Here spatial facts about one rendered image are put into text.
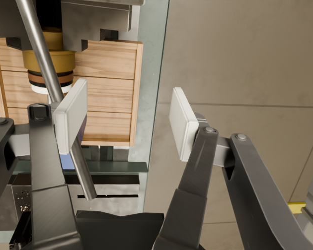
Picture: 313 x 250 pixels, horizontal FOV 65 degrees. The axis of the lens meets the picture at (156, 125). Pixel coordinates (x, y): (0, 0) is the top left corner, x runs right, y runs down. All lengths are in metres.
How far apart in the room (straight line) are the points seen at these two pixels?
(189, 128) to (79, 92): 0.08
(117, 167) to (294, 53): 1.49
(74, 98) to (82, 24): 0.27
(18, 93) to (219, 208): 2.03
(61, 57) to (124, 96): 0.30
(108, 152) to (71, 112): 0.67
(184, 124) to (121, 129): 0.59
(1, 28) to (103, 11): 0.14
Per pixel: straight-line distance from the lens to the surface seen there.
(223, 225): 2.62
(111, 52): 0.67
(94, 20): 0.43
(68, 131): 0.16
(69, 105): 0.16
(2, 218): 0.89
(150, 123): 1.13
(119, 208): 0.81
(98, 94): 0.70
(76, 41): 0.44
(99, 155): 0.81
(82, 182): 0.26
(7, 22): 0.42
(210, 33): 1.65
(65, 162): 0.54
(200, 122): 0.17
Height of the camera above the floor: 1.54
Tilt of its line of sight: 61 degrees down
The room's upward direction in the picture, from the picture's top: 163 degrees clockwise
